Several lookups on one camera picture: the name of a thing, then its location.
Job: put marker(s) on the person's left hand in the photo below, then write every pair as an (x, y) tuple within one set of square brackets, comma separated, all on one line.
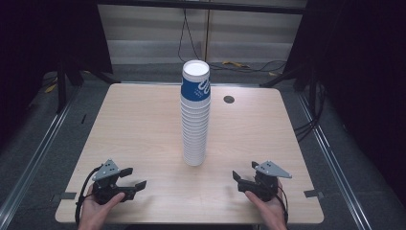
[(94, 212)]

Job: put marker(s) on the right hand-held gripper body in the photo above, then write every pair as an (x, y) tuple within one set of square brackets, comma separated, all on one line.
[(271, 171)]

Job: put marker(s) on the small black floor tape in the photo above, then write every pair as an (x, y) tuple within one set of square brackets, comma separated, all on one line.
[(83, 118)]

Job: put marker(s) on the person's right hand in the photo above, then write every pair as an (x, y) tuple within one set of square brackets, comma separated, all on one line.
[(273, 212)]

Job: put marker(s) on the grey tape piece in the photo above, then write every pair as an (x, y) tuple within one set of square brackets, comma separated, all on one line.
[(311, 193), (68, 195)]

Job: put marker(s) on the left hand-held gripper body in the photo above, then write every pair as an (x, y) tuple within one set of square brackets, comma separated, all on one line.
[(107, 171)]

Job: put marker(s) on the black metal stand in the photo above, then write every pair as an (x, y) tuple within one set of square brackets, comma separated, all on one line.
[(281, 78), (61, 89)]

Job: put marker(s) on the stack of white paper cups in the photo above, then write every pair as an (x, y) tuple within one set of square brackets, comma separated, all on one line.
[(194, 134)]

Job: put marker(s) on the black horizontal bar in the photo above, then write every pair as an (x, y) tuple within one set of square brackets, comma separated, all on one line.
[(204, 5)]

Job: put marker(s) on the dark round table grommet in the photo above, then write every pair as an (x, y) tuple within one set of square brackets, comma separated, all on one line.
[(229, 99)]

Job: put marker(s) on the black curtain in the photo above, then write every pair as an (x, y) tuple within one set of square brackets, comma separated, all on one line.
[(360, 64)]

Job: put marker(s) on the yellow tape strip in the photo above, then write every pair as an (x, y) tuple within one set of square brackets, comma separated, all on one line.
[(236, 64), (51, 88)]

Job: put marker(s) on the metal floor rail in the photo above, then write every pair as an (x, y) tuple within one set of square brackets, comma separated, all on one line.
[(38, 153), (332, 153)]

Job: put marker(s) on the blue label paper cup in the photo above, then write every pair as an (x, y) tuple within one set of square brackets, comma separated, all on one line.
[(194, 86)]

